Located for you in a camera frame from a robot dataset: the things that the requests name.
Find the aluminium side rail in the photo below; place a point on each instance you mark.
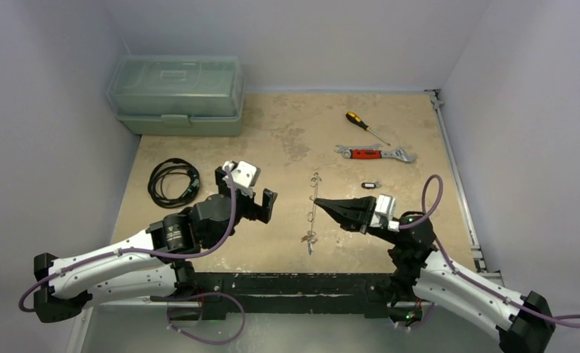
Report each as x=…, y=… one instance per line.
x=477, y=253

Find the yellow black screwdriver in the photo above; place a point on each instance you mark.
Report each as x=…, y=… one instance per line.
x=357, y=121

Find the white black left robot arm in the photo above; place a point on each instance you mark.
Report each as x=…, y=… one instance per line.
x=155, y=261

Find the perforated metal key plate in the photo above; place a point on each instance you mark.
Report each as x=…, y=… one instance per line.
x=310, y=235

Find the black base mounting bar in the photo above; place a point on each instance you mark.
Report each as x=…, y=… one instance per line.
x=215, y=294

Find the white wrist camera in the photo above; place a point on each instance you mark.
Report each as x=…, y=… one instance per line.
x=244, y=176
x=383, y=214

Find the green plastic toolbox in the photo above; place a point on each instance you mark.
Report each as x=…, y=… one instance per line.
x=179, y=95

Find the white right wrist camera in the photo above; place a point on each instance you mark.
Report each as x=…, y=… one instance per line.
x=383, y=214

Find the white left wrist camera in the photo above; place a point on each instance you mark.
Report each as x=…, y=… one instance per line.
x=244, y=176

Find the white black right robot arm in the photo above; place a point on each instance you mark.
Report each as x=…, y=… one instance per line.
x=515, y=320

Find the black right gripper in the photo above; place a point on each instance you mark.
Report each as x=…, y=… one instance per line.
x=366, y=215

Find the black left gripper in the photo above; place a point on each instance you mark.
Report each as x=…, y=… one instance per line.
x=255, y=210

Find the red handled adjustable wrench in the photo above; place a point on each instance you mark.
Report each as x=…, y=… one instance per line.
x=374, y=152

